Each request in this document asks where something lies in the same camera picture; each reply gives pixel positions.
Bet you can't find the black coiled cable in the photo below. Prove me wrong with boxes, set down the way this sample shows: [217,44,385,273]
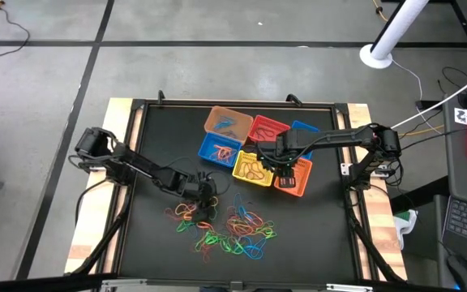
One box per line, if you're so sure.
[437,66,467,97]

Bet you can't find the black white marker tag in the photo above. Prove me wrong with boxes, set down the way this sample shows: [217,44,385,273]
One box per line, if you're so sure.
[453,106,467,126]

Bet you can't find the thin white cable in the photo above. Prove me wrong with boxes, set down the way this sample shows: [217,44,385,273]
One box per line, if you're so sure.
[390,58,442,135]

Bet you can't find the silver bracket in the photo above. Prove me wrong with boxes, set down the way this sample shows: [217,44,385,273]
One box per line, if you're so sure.
[325,283,375,292]

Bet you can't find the black metal table frame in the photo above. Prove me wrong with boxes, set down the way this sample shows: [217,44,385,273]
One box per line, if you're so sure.
[95,97,383,285]

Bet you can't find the yellow plastic basket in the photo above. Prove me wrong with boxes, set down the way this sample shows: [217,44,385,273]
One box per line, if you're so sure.
[231,149,277,187]

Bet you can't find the black rubber band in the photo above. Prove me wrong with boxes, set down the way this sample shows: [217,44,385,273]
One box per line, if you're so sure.
[255,127,277,142]

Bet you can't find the thick white cable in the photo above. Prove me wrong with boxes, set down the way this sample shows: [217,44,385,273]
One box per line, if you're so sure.
[389,64,467,131]

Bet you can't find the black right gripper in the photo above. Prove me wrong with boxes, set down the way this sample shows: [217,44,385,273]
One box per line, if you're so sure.
[257,141,301,190]

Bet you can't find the white tower fan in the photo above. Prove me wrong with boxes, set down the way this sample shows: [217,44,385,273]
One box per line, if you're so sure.
[358,0,430,70]

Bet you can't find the black arm base cable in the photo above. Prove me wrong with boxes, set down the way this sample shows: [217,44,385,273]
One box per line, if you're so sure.
[74,178,109,228]

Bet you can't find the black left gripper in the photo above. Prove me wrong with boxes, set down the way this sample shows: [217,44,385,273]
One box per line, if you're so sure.
[188,173,220,224]

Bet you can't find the blue rubber band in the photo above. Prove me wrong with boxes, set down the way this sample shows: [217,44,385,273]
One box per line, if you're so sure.
[232,192,254,222]
[243,242,266,260]
[212,116,237,131]
[239,234,261,249]

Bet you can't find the dark grey desk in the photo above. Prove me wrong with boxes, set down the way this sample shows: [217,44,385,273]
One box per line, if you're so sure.
[431,93,467,292]

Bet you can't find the blue plastic basket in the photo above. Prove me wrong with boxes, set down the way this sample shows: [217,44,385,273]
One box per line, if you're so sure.
[196,131,242,169]
[290,120,320,161]

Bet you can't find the pale orange plastic basket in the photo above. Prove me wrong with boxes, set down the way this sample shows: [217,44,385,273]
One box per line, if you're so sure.
[203,105,255,146]

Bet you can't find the red plastic basket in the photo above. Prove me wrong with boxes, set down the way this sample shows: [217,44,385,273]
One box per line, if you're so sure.
[246,114,291,152]

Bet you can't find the green rubber band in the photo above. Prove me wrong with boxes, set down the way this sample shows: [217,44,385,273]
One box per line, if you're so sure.
[194,230,222,252]
[175,220,197,234]
[218,234,246,256]

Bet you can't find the black floor cable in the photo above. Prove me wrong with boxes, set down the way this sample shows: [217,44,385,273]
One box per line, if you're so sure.
[0,6,31,62]

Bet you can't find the thin yellow cable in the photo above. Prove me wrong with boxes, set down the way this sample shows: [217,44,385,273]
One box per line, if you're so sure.
[408,124,446,138]

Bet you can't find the black power strip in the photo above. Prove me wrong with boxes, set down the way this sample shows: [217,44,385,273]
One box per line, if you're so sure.
[414,99,444,111]

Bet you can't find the black computer mouse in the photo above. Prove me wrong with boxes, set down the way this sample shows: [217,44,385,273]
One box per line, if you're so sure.
[445,254,467,292]

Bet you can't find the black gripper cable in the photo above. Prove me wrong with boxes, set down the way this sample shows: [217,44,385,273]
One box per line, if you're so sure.
[164,156,232,196]

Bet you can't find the wooden table board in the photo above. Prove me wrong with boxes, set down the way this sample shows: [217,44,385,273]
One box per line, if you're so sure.
[63,97,145,277]
[345,102,409,281]

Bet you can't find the orange rubber band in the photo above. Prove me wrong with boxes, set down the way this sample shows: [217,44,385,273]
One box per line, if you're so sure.
[174,202,197,222]
[225,210,265,239]
[209,148,237,162]
[212,144,238,157]

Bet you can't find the black camera mount rail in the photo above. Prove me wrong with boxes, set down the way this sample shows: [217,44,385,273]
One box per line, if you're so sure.
[0,272,467,292]

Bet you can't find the white green handheld device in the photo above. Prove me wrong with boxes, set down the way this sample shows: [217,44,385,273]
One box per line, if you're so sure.
[392,208,420,251]

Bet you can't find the yellow floor cable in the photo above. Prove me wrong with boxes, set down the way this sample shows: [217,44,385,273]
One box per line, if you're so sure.
[371,0,389,22]

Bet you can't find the red rubber band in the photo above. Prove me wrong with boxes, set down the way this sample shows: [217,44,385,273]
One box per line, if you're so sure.
[199,243,215,263]
[163,204,182,222]
[240,161,268,182]

